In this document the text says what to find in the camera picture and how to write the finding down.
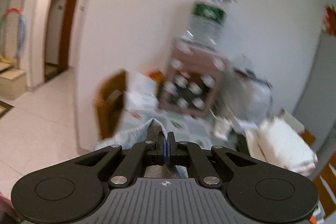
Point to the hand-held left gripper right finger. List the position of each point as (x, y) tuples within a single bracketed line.
[(170, 150)]

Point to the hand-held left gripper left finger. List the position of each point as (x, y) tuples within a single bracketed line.
[(163, 150)]

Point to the grey sweatpants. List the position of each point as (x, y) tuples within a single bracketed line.
[(136, 134)]

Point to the leaf-patterned tablecloth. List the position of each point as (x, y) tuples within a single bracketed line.
[(189, 121)]

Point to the white power strip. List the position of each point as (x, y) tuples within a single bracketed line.
[(221, 129)]

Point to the orange packet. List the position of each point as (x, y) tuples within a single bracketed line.
[(156, 75)]

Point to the pink water dispenser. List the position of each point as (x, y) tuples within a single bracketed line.
[(194, 77)]

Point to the clear plastic bag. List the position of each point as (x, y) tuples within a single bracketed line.
[(249, 92)]

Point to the cream folded blanket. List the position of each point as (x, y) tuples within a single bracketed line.
[(283, 145)]

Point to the clear water bottle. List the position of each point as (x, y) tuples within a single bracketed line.
[(207, 22)]

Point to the dark floor mat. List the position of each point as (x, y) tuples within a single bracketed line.
[(4, 108)]

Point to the beige TV cabinet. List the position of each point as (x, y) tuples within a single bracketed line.
[(11, 79)]

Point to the pink laundry basket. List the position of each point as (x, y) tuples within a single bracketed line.
[(5, 208)]

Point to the brown framed doorway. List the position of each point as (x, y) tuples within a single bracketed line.
[(56, 16)]

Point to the multicoloured hula hoop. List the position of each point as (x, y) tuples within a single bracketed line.
[(22, 29)]

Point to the red wall decoration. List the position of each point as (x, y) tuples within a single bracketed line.
[(329, 19)]

